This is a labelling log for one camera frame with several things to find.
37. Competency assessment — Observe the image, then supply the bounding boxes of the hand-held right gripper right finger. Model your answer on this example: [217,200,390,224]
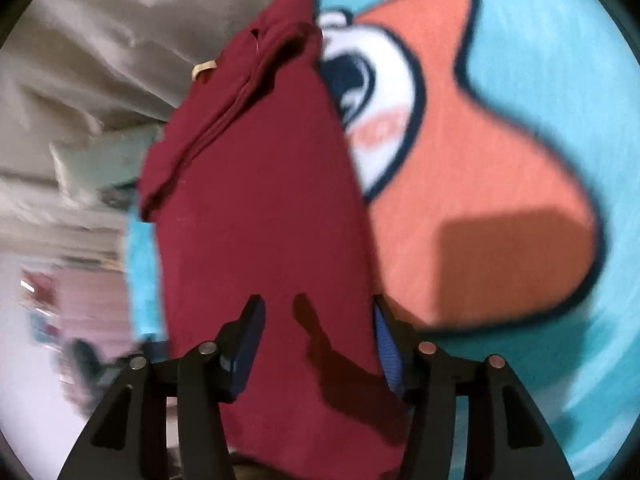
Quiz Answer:
[372,294,576,480]

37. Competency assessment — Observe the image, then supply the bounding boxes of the maroon shirt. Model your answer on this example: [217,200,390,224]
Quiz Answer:
[137,0,416,478]

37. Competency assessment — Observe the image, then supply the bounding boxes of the beige curtain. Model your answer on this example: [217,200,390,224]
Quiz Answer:
[0,0,313,181]

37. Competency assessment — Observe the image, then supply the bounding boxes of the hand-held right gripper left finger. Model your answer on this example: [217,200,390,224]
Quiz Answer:
[56,294,267,480]

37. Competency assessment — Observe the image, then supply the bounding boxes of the cartoon printed blue blanket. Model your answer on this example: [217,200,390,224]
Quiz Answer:
[122,0,640,480]

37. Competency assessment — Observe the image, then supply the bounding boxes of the light green pillow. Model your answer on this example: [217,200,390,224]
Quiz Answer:
[49,124,166,206]

